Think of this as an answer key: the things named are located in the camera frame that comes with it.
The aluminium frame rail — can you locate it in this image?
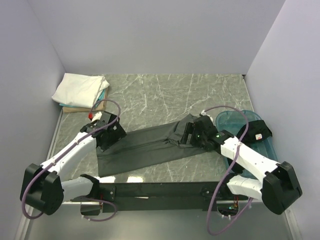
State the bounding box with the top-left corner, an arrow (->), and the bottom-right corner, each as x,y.
14,109 -> 63,240

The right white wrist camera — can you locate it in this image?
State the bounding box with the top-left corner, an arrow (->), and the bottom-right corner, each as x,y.
199,109 -> 214,122

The dark grey t shirt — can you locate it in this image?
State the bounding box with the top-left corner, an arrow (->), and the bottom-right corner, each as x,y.
96,114 -> 206,177

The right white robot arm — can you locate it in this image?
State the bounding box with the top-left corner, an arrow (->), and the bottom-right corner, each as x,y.
181,115 -> 303,215

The black base beam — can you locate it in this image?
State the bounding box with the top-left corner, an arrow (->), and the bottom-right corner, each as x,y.
69,181 -> 248,216

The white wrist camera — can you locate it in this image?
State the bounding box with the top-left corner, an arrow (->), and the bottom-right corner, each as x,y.
88,111 -> 102,122
199,109 -> 214,122

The folded white t shirt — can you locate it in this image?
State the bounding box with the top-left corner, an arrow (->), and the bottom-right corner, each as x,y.
51,73 -> 110,108

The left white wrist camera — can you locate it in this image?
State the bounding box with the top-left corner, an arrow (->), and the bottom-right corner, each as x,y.
88,111 -> 102,122

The teal plastic bin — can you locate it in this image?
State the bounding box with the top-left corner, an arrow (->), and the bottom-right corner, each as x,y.
215,111 -> 278,179

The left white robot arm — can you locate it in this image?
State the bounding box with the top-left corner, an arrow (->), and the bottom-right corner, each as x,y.
20,111 -> 126,219

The black t shirt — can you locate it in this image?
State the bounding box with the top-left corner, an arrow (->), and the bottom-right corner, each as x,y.
241,119 -> 273,146

